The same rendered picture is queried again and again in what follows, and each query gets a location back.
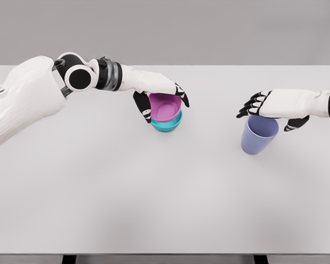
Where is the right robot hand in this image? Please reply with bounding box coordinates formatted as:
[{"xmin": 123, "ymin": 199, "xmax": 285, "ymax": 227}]
[{"xmin": 235, "ymin": 88, "xmax": 317, "ymax": 132}]

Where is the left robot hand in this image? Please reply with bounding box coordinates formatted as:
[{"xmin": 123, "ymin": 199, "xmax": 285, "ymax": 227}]
[{"xmin": 133, "ymin": 70, "xmax": 190, "ymax": 124}]

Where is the pink bowl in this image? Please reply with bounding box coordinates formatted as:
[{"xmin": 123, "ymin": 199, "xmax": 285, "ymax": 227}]
[{"xmin": 148, "ymin": 93, "xmax": 183, "ymax": 123}]

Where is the lavender cup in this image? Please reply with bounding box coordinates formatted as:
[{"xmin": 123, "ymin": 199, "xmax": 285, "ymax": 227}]
[{"xmin": 241, "ymin": 114, "xmax": 279, "ymax": 155}]

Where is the teal bowl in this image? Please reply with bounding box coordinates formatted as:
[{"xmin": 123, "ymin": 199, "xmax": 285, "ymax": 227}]
[{"xmin": 150, "ymin": 110, "xmax": 184, "ymax": 134}]

